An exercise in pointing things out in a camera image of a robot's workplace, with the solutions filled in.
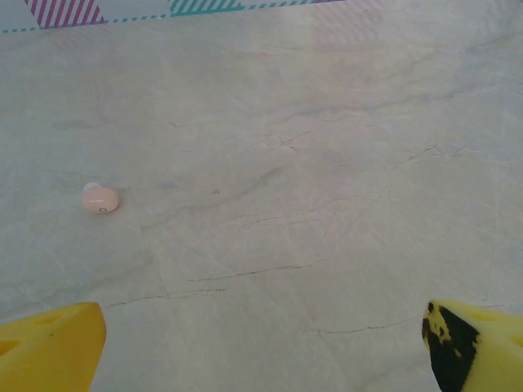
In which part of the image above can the small white peg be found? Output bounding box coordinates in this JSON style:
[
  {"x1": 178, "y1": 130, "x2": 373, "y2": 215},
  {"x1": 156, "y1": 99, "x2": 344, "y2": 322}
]
[{"x1": 82, "y1": 182, "x2": 120, "y2": 215}]

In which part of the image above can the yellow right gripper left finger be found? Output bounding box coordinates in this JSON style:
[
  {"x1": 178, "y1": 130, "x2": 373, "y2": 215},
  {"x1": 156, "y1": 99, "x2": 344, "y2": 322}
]
[{"x1": 0, "y1": 301, "x2": 108, "y2": 392}]

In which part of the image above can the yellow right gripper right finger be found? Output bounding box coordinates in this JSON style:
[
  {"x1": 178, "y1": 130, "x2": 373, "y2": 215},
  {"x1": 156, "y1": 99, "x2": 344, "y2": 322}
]
[{"x1": 422, "y1": 300, "x2": 523, "y2": 392}]

